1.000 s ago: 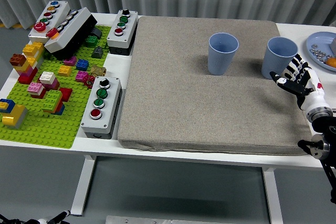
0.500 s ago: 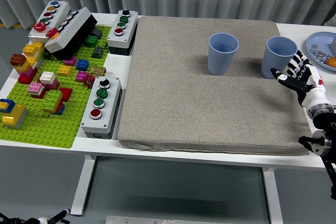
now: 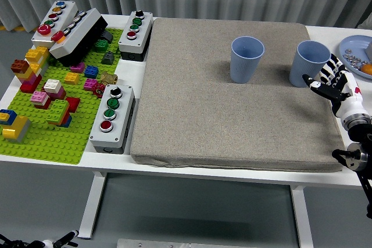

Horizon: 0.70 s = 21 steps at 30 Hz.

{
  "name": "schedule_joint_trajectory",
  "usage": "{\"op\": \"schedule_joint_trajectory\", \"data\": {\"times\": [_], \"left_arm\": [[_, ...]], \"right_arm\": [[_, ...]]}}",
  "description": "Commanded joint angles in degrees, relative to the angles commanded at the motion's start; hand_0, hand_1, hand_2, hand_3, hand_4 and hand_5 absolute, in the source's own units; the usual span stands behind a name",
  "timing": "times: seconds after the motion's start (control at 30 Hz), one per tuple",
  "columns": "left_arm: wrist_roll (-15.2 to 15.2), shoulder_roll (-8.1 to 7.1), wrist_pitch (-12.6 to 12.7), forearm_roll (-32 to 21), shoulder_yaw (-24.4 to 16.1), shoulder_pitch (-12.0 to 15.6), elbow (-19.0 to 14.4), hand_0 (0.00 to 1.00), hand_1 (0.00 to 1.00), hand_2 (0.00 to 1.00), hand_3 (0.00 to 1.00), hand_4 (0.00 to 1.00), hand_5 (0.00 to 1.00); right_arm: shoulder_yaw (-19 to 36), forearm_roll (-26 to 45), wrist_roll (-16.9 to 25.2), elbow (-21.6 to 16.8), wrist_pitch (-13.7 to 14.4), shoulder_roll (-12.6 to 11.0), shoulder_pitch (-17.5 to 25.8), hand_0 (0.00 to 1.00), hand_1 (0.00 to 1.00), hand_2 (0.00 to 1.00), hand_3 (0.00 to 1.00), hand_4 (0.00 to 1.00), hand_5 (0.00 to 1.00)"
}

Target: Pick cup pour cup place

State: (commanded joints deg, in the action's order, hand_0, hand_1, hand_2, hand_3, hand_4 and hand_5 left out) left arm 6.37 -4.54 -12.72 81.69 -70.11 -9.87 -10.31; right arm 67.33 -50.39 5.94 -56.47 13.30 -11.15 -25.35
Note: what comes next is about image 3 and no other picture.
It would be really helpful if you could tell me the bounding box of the blue building brick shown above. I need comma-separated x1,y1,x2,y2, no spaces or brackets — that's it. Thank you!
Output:
84,65,99,79
0,109,17,124
60,113,73,128

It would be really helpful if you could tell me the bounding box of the green studded building baseplate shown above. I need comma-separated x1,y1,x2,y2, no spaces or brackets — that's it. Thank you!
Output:
0,27,124,166

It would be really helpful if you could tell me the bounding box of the grey control box black base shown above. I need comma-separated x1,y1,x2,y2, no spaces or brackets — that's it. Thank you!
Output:
49,8,109,66

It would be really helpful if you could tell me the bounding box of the white building brick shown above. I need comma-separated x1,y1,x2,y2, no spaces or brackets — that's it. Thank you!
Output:
43,78,63,92
37,55,50,76

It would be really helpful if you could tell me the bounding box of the large yellow building brick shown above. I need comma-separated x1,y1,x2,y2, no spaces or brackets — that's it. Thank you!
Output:
1,115,30,139

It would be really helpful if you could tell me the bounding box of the green building brick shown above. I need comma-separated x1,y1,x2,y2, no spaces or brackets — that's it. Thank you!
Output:
46,99,70,123
94,39,109,53

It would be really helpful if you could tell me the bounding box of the brown building brick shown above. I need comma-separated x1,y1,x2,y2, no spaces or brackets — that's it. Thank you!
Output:
10,59,30,74

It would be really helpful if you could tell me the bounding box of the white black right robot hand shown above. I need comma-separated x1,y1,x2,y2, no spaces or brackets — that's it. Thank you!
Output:
302,53,364,120

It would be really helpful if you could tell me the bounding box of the blue ribbed plastic cup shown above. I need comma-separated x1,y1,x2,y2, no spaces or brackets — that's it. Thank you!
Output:
288,40,332,88
230,36,265,84

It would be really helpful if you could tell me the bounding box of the white five-button control box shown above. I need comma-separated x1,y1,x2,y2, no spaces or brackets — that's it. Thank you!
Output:
31,0,79,49

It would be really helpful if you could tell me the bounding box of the red building brick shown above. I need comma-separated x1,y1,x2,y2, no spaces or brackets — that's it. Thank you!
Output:
34,99,52,110
19,81,42,94
65,96,81,113

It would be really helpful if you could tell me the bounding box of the grey building brick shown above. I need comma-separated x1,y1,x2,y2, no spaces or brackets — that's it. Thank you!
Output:
10,120,32,144

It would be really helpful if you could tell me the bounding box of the blue plate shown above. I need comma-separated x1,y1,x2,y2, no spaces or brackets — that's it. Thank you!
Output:
339,35,372,80

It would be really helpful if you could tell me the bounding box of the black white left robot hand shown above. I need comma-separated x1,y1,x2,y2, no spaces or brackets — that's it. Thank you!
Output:
0,229,80,248

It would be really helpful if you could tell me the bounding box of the grey four-button control box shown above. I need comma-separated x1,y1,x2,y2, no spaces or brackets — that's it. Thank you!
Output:
118,10,154,62
89,84,136,154

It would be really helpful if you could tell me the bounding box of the dark grey sloped brick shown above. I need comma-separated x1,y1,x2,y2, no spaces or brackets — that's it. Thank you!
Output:
101,51,115,65

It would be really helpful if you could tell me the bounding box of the black curved building piece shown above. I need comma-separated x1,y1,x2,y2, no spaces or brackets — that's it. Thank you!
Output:
98,31,114,43

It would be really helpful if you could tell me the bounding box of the brass valve with red handle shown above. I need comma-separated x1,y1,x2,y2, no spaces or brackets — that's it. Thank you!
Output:
92,71,119,97

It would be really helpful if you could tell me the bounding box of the pink building brick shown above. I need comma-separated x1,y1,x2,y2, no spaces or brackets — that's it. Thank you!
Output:
30,90,49,105

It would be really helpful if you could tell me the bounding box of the grey-brown fabric mat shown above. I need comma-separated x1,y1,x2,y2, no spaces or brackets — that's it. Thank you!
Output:
130,17,348,172

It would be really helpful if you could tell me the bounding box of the white table leg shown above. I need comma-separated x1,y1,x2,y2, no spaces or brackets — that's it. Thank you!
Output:
77,171,108,239
289,185,314,248

